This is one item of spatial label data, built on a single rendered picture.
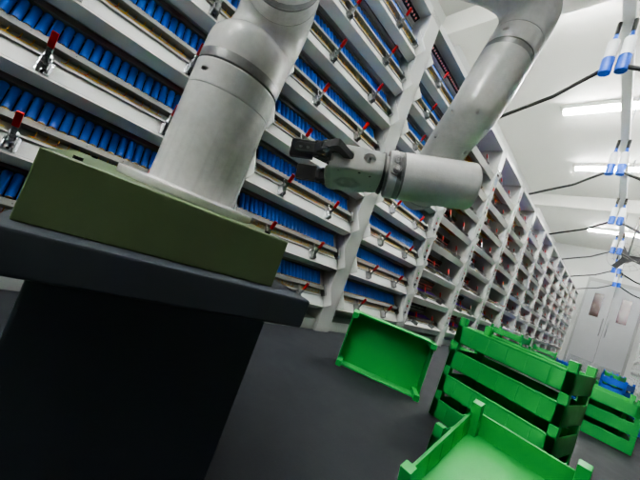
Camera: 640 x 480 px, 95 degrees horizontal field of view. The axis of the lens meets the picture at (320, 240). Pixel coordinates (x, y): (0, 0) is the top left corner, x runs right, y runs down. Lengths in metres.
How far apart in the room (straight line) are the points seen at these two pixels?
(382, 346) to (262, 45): 1.01
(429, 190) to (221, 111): 0.34
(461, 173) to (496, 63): 0.20
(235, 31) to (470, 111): 0.39
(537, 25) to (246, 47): 0.49
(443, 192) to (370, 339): 0.76
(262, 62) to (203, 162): 0.16
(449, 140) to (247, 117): 0.39
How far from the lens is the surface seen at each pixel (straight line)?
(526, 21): 0.71
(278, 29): 0.58
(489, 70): 0.64
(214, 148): 0.43
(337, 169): 0.50
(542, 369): 0.99
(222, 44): 0.47
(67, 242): 0.32
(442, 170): 0.54
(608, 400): 2.06
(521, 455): 0.84
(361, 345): 1.19
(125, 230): 0.35
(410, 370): 1.21
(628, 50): 2.74
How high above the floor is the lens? 0.34
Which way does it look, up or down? 3 degrees up
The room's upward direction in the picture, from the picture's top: 21 degrees clockwise
